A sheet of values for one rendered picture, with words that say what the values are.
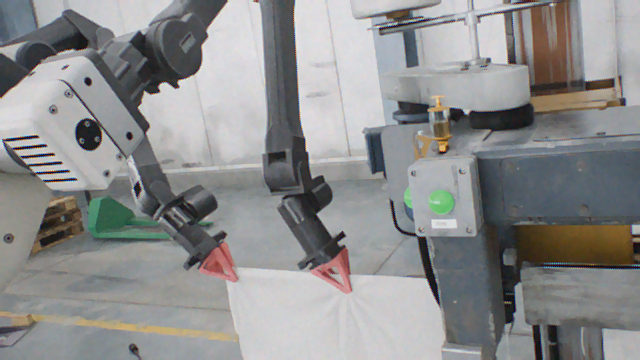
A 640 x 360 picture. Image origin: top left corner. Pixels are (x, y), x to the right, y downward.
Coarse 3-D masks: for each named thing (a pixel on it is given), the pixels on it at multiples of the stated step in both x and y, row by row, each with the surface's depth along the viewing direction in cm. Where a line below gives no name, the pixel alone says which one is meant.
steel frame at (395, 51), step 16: (0, 0) 808; (16, 0) 788; (0, 16) 808; (16, 16) 787; (32, 16) 809; (384, 16) 548; (0, 32) 807; (16, 32) 811; (384, 48) 556; (400, 48) 549; (416, 48) 582; (384, 64) 560; (400, 64) 553; (416, 64) 586; (384, 112) 573; (64, 192) 841; (80, 192) 861
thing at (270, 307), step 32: (256, 288) 114; (288, 288) 110; (320, 288) 106; (352, 288) 103; (384, 288) 100; (416, 288) 97; (256, 320) 117; (288, 320) 112; (320, 320) 108; (352, 320) 105; (384, 320) 102; (416, 320) 98; (256, 352) 119; (288, 352) 114; (320, 352) 110; (352, 352) 106; (384, 352) 103; (416, 352) 100
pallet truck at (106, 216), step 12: (96, 204) 588; (108, 204) 594; (120, 204) 607; (96, 216) 579; (108, 216) 590; (120, 216) 602; (132, 216) 615; (144, 216) 609; (96, 228) 574; (108, 228) 585; (120, 228) 576; (132, 228) 569; (144, 228) 561; (156, 228) 553
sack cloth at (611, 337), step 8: (608, 328) 84; (608, 336) 84; (616, 336) 84; (624, 336) 83; (632, 336) 83; (608, 344) 85; (616, 344) 84; (624, 344) 84; (632, 344) 83; (608, 352) 85; (616, 352) 84; (624, 352) 84; (632, 352) 83
